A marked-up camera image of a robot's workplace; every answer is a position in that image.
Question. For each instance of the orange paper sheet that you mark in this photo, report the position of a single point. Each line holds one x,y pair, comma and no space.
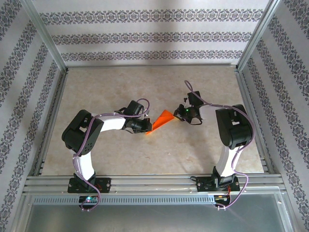
161,120

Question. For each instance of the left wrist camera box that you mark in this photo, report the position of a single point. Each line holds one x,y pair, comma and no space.
146,115

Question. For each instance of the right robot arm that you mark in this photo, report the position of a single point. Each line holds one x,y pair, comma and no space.
231,125

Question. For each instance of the grey metal sheet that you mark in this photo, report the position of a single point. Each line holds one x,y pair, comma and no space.
154,217

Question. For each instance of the aluminium frame post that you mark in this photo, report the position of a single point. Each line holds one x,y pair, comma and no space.
258,33
43,33

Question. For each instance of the small electronics board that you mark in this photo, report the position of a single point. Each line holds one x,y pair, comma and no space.
88,200
220,198

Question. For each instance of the wide aluminium base rail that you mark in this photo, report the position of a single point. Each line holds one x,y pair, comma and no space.
154,181

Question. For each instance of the aluminium side rail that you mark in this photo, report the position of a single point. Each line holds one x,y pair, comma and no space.
251,116
51,120

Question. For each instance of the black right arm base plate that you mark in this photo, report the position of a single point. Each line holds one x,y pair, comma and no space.
205,184

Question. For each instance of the thin aluminium table rail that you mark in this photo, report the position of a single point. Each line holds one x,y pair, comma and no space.
154,65

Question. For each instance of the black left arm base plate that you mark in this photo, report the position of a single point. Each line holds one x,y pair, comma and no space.
103,184

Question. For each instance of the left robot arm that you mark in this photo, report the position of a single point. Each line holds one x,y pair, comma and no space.
111,123

